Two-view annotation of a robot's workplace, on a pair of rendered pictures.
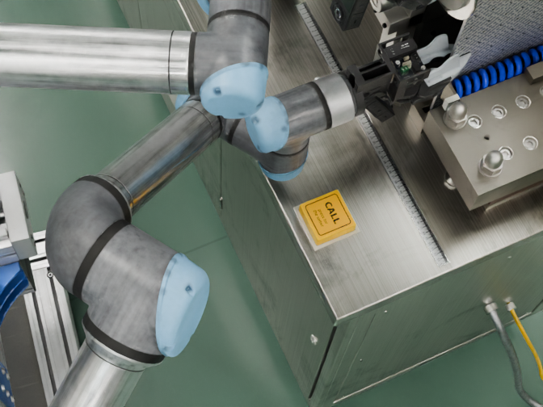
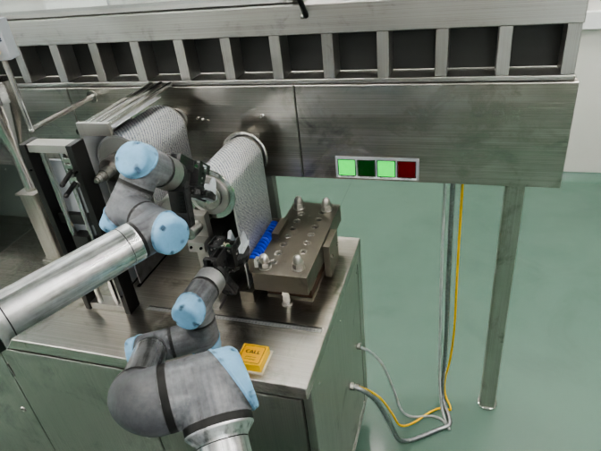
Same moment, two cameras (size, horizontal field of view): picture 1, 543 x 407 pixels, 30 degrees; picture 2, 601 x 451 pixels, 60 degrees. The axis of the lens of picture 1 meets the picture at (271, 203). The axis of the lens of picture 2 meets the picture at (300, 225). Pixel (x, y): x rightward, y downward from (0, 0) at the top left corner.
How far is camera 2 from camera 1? 0.71 m
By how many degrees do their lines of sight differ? 42
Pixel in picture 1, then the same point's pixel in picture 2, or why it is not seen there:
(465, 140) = (278, 268)
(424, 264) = (314, 337)
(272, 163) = (205, 340)
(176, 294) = (229, 354)
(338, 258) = (276, 368)
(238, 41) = (152, 208)
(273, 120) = (190, 300)
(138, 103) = not seen: outside the picture
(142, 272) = (199, 362)
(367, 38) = not seen: hidden behind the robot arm
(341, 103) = (215, 275)
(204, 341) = not seen: outside the picture
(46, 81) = (55, 295)
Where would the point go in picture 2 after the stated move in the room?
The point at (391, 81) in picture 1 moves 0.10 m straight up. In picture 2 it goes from (226, 255) to (219, 221)
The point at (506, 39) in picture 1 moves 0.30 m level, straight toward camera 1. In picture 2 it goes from (254, 225) to (291, 279)
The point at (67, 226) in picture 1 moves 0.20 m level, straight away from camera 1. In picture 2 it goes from (131, 387) to (34, 366)
